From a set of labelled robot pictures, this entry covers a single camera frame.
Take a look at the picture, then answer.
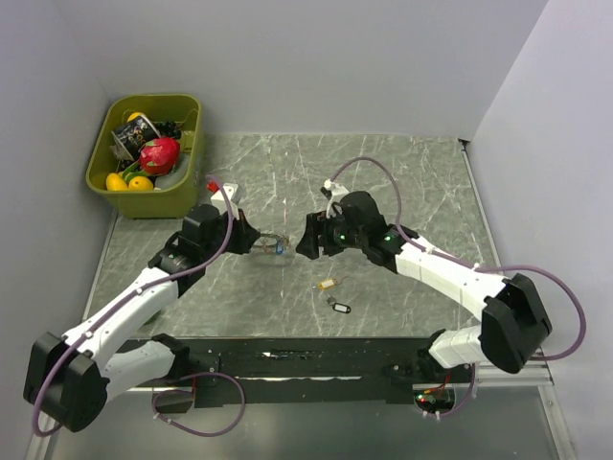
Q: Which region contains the yellow mango toy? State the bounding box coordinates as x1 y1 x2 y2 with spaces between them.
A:
127 176 154 192

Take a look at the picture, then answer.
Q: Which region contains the yellow tag key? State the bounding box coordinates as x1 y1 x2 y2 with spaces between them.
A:
315 276 347 291

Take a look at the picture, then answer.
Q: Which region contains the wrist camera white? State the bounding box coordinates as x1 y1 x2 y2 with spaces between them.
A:
207 181 242 208
320 179 349 216

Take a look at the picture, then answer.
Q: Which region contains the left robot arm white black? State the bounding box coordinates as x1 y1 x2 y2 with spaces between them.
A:
23 204 260 437

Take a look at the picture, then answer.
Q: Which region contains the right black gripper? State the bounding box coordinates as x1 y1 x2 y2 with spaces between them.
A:
295 207 367 260

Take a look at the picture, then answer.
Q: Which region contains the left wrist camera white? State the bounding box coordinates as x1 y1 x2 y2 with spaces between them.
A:
207 181 242 208

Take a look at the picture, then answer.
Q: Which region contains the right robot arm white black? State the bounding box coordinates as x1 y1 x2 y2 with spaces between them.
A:
297 186 553 382

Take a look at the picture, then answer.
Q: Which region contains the yellow lemon toy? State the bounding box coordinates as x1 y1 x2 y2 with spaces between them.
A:
105 172 128 192

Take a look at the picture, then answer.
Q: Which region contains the olive green plastic bin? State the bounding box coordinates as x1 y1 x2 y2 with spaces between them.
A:
85 94 205 219

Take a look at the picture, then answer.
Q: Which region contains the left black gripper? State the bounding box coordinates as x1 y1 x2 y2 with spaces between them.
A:
201 206 261 262

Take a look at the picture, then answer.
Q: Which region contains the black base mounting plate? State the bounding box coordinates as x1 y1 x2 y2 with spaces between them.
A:
146 337 471 408

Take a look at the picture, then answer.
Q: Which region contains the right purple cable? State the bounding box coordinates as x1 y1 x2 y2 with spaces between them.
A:
323 156 587 419

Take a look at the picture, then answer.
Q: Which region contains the black tag key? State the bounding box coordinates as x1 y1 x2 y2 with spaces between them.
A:
327 296 352 314

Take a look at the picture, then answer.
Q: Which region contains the black printed paper cup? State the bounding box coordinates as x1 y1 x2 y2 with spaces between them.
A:
111 116 161 161

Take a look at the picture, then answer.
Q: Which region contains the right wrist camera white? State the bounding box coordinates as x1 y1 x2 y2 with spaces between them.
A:
320 179 349 216

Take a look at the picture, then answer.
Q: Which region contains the red dragon fruit toy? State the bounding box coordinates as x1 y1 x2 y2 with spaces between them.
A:
139 137 180 176

